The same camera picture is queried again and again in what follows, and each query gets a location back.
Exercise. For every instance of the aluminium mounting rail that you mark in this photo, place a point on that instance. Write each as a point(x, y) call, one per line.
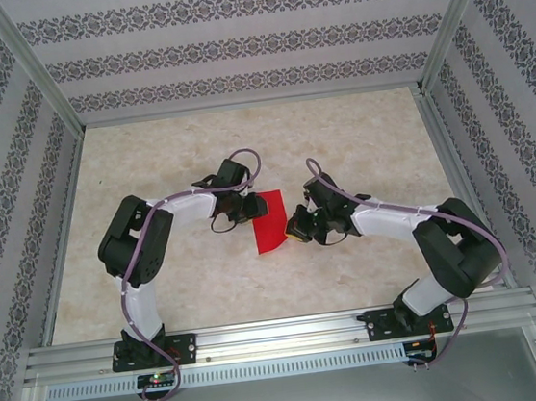
point(283, 336)

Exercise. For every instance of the circuit board with green light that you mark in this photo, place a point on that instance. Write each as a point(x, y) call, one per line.
point(158, 380)

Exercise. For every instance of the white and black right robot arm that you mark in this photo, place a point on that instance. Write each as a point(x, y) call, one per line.
point(420, 299)

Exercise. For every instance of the aluminium table side rail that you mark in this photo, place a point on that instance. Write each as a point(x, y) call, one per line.
point(460, 188)
point(62, 233)

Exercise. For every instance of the small black circuit board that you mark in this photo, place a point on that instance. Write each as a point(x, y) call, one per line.
point(421, 351)

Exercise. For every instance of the aluminium frame cross beam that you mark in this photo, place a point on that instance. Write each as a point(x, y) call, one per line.
point(252, 104)

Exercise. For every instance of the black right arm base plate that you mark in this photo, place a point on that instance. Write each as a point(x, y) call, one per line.
point(379, 325)

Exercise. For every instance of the red cloth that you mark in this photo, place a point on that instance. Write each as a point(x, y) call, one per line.
point(271, 229)

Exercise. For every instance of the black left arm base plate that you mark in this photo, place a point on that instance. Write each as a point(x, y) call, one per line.
point(185, 347)

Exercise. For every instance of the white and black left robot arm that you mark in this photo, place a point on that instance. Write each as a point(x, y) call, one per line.
point(142, 311)

